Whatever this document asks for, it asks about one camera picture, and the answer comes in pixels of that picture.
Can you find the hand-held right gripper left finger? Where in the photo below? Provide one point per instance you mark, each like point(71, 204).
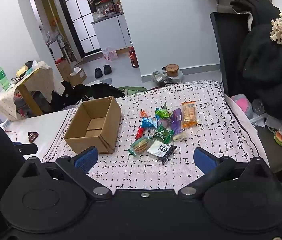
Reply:
point(86, 158)

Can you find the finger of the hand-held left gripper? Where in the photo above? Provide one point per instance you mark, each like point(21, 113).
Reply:
point(26, 149)

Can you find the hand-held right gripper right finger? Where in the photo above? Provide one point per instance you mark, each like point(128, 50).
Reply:
point(204, 161)

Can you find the cream snack packet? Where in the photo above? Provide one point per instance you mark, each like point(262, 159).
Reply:
point(180, 137)

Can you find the brown cardboard box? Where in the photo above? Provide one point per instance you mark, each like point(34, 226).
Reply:
point(106, 127)

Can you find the black and white snack packet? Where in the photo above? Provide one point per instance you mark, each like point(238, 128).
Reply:
point(161, 150)

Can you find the long orange biscuit packet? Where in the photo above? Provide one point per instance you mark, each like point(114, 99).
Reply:
point(189, 115)

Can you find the purple snack packet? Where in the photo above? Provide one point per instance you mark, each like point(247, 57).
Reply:
point(176, 121)

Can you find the dark green seaweed packet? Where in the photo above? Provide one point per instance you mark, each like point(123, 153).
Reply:
point(162, 133)

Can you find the clear cookie packet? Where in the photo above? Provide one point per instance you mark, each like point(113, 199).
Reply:
point(139, 145)

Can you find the red stick snack packet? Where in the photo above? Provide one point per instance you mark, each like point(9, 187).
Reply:
point(140, 133)

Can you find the small clear snack packet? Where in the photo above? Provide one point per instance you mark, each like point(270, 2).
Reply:
point(151, 132)

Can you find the lime green snack packet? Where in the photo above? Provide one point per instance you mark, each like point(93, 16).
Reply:
point(164, 114)

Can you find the small orange snack packet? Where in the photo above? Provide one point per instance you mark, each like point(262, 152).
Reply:
point(143, 113)

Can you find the brown hair clip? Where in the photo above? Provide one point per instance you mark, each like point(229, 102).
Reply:
point(33, 137)

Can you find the white bed sheet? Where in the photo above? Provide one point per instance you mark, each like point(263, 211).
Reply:
point(48, 127)

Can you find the white black printed blanket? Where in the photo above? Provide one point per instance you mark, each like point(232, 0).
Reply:
point(156, 175)

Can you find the black clothes pile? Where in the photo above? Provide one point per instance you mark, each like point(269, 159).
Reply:
point(66, 95)

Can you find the table with dotted cloth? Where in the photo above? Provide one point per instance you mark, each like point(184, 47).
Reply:
point(38, 80)

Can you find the black bag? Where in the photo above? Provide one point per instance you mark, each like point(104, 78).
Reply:
point(107, 90)

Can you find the green plastic bottle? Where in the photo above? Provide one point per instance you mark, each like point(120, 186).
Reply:
point(1, 77)

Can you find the small toy figure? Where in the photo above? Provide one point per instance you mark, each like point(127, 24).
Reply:
point(22, 70)

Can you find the burger toy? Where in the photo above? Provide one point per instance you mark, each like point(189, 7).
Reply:
point(280, 138)

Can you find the grey floor mat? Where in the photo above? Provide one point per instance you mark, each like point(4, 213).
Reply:
point(106, 80)

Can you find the cardboard carton with tissue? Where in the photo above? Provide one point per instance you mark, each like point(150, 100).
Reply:
point(78, 76)

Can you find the green dinosaur floor mat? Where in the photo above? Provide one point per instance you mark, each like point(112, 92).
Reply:
point(133, 90)

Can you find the black slipper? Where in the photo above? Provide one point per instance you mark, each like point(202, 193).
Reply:
point(107, 69)
point(98, 73)

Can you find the plain cardboard carton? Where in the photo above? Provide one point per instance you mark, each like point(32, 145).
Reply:
point(63, 68)

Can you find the clear plastic bag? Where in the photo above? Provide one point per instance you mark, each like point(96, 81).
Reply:
point(159, 76)

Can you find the brown round tub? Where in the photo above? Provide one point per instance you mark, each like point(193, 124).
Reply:
point(172, 70)

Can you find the small white cabinet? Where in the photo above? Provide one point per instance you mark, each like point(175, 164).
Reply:
point(55, 50)

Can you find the red oil bottle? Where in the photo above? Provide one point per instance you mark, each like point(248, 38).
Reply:
point(133, 58)

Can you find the small white fan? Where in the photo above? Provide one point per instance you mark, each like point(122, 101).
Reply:
point(60, 38)

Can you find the black upright panel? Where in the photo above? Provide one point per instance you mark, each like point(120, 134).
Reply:
point(228, 42)

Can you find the white kitchen cabinet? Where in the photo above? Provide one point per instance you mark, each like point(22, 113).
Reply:
point(111, 33)

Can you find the black framed sliding door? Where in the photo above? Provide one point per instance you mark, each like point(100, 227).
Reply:
point(81, 17)

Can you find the group of kitchen bottles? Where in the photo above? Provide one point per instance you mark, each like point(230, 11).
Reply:
point(107, 10)

